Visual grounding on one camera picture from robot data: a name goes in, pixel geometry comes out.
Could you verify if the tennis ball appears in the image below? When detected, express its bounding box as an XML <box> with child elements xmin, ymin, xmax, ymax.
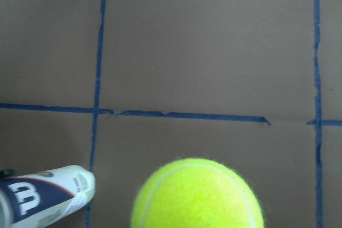
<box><xmin>130</xmin><ymin>158</ymin><xmax>265</xmax><ymax>227</ymax></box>

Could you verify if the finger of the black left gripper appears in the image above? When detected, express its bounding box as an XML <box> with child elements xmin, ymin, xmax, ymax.
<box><xmin>0</xmin><ymin>169</ymin><xmax>14</xmax><ymax>178</ymax></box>

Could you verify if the clear tennis ball can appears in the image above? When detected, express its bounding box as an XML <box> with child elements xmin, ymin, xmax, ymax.
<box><xmin>1</xmin><ymin>165</ymin><xmax>96</xmax><ymax>227</ymax></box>

